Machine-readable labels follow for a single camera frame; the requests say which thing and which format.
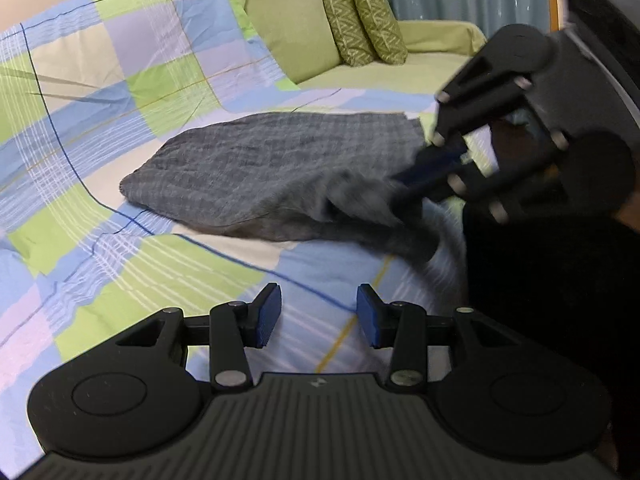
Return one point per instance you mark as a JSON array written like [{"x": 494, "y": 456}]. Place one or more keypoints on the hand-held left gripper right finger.
[{"x": 369, "y": 315}]

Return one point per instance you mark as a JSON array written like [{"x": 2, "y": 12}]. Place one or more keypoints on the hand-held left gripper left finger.
[{"x": 267, "y": 312}]

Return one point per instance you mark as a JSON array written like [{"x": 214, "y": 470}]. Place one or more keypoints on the green bed sheet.
[{"x": 425, "y": 42}]

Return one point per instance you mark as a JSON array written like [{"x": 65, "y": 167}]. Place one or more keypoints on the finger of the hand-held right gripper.
[
  {"x": 415, "y": 182},
  {"x": 445, "y": 156}
]

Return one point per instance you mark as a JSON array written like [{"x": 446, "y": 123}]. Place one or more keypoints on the person's dark clothing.
[{"x": 540, "y": 280}]

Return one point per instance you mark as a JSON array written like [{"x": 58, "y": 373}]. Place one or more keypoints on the green patterned cushion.
[
  {"x": 347, "y": 25},
  {"x": 382, "y": 20}
]

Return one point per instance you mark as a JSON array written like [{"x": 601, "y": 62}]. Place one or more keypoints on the grey knit garment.
[{"x": 275, "y": 160}]

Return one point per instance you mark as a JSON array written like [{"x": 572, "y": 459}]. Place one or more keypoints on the large plain green pillow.
[{"x": 290, "y": 25}]

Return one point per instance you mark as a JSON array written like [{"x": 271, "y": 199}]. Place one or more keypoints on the checkered bed quilt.
[{"x": 100, "y": 110}]

